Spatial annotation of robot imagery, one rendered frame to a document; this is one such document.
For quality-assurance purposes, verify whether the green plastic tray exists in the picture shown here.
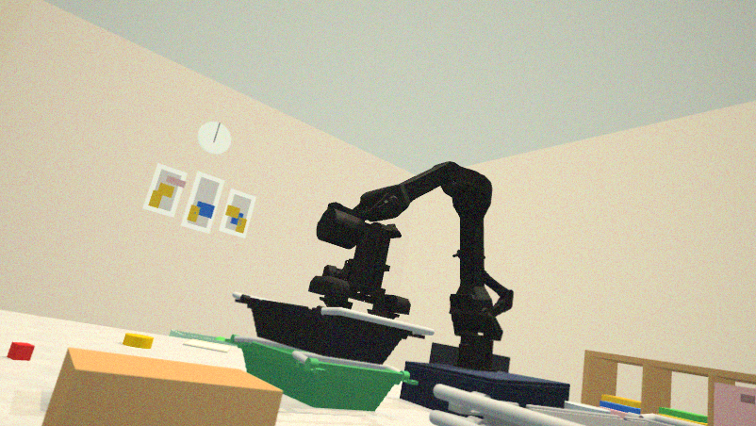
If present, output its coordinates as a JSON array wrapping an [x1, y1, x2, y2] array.
[[225, 335, 419, 411]]

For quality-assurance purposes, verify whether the yellow short cylinder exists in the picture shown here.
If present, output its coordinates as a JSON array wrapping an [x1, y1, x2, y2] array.
[[123, 333, 154, 349]]

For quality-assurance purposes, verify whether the tan cardboard box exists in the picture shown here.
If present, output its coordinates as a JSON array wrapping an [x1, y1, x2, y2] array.
[[42, 348, 283, 426]]

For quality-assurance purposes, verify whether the small red block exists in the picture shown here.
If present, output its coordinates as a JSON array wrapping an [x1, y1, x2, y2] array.
[[7, 342, 35, 361]]

